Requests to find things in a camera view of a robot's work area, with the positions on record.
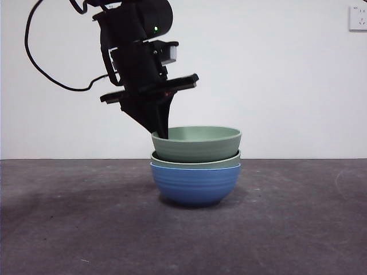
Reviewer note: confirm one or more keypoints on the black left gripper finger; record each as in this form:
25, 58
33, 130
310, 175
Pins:
165, 120
140, 114

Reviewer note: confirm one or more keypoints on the green ribbed bowl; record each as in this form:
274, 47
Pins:
198, 146
198, 166

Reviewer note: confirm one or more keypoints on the blue ribbed bowl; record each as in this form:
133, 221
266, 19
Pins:
195, 186

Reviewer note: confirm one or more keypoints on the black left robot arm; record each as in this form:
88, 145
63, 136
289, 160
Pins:
134, 20

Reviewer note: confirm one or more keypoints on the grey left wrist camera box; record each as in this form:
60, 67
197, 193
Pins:
172, 53

